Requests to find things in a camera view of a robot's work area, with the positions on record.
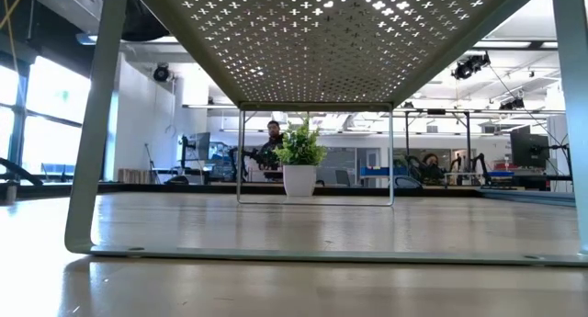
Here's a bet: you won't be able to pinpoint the black computer monitor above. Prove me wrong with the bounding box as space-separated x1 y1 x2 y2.
181 131 211 162
509 126 551 169

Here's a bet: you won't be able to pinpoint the person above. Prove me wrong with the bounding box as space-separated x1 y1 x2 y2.
257 119 286 180
421 152 445 185

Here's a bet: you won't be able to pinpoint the black aluminium table frame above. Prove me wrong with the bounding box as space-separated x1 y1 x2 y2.
0 181 575 199

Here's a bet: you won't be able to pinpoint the green perforated metal shelf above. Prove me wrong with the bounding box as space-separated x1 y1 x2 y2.
63 0 588 267

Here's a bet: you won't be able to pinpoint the black overhead camera rig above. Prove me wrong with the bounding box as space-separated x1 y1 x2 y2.
450 51 492 81

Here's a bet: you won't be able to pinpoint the small potted green plant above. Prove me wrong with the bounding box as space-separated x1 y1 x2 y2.
274 119 328 198

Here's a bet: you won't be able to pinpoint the black round wall fan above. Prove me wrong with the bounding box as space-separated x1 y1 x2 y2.
153 62 172 83

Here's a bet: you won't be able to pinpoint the stack of wooden boards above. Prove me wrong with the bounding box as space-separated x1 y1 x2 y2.
117 167 153 186

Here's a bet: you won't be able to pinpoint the black curved bar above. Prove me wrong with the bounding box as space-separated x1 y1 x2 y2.
0 157 45 187

